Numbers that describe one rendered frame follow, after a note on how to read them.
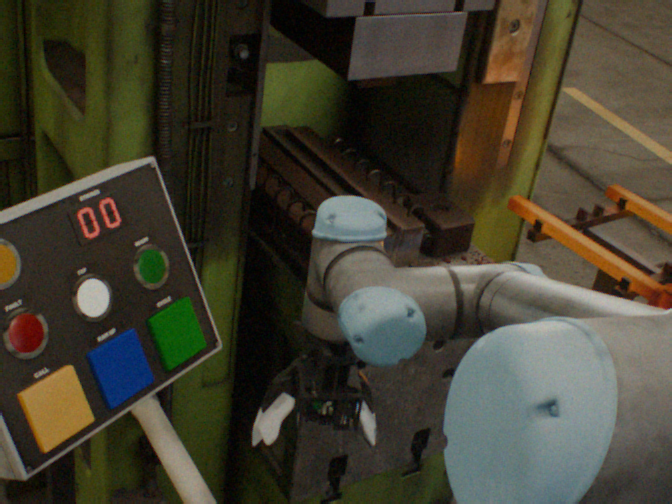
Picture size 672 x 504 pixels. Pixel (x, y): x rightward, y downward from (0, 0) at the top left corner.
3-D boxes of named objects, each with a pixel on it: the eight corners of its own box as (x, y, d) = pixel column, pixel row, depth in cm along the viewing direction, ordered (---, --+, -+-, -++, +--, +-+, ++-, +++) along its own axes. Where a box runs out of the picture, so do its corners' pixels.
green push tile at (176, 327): (208, 346, 123) (189, 295, 121) (169, 372, 117) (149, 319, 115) (199, 346, 124) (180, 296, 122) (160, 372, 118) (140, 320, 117)
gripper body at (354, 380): (294, 435, 105) (305, 352, 99) (287, 386, 112) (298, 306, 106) (359, 435, 106) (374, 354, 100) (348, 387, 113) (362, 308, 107)
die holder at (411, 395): (453, 448, 186) (501, 265, 163) (289, 504, 168) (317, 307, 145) (319, 300, 226) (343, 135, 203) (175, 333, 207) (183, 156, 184)
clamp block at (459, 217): (471, 251, 166) (478, 220, 163) (433, 259, 162) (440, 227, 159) (433, 219, 175) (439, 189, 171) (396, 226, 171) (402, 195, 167)
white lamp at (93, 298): (115, 315, 111) (115, 286, 109) (78, 323, 109) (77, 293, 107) (107, 301, 113) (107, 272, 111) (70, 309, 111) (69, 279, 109)
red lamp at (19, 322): (50, 352, 104) (49, 321, 101) (9, 361, 101) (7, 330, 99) (43, 336, 106) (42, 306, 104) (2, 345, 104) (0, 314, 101)
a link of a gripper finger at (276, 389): (252, 407, 110) (301, 361, 107) (252, 398, 111) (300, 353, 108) (282, 424, 112) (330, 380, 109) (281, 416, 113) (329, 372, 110)
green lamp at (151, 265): (172, 283, 118) (173, 255, 116) (138, 290, 116) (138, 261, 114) (163, 271, 121) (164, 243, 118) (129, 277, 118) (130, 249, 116)
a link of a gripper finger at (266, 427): (237, 461, 108) (288, 415, 105) (235, 427, 113) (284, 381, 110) (257, 472, 110) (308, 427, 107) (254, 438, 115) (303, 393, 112)
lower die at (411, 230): (417, 262, 160) (425, 220, 156) (318, 283, 151) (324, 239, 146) (303, 159, 190) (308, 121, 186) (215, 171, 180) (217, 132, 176)
